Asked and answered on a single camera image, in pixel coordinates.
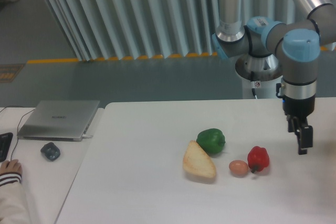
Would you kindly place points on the silver closed laptop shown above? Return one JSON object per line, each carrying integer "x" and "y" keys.
{"x": 59, "y": 120}

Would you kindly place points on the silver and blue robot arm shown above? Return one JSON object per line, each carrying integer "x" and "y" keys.
{"x": 296, "y": 46}

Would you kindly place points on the white sleeved forearm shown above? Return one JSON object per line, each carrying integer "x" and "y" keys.
{"x": 14, "y": 207}

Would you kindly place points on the toasted bread slice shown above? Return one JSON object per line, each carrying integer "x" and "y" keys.
{"x": 197, "y": 162}

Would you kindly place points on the brown egg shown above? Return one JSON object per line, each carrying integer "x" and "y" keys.
{"x": 238, "y": 167}

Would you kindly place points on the person's hand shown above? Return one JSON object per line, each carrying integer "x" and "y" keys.
{"x": 13, "y": 166}

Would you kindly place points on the red bell pepper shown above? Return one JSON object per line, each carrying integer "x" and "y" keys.
{"x": 258, "y": 159}

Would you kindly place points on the black keyboard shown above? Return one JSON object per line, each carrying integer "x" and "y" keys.
{"x": 5, "y": 143}

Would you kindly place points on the white folding screen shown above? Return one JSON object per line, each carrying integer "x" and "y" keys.
{"x": 135, "y": 28}

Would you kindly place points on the green bell pepper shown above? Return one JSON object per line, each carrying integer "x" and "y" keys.
{"x": 211, "y": 141}

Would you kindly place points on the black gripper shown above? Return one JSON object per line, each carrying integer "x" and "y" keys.
{"x": 299, "y": 108}

